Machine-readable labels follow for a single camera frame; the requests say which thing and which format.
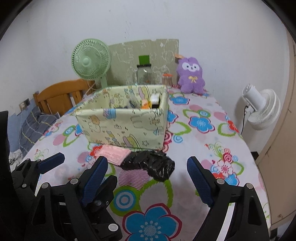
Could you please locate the green printed board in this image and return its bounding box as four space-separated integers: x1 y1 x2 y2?
107 38 179 87

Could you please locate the wooden chair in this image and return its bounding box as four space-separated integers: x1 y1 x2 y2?
33 79 96 115

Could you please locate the black plastic bag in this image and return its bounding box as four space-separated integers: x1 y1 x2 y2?
120 150 175 182

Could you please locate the wall outlet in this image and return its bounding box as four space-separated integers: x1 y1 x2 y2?
18 98 30 110

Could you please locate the yellow-green printed storage box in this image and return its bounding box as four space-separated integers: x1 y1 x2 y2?
74 85 170 150

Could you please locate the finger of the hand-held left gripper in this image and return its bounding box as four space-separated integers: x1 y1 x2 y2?
81 175 123 241
10 152 65 193

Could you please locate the green plastic cup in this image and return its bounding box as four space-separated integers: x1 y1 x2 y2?
138 55 151 66

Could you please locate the glass mug jar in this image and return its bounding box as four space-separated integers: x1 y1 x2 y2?
133 64 155 85

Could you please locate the green desk fan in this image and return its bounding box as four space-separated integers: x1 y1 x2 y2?
71 38 112 90

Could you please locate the blue plaid bedding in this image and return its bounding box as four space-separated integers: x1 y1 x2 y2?
9 106 60 163

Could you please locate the cotton swab container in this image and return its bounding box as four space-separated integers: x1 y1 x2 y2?
162 74 173 87

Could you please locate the purple plush bunny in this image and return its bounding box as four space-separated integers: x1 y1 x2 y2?
174 54 206 95

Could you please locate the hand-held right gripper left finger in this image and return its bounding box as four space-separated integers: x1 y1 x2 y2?
30 156 109 241

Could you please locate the pink packet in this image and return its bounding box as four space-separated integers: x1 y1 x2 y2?
98 145 132 166

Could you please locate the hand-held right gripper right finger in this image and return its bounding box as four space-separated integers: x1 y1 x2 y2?
187 156 270 241

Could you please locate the black power cable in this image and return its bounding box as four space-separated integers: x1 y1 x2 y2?
240 105 249 135

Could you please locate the white clip fan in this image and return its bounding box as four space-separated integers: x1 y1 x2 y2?
242 84 281 131

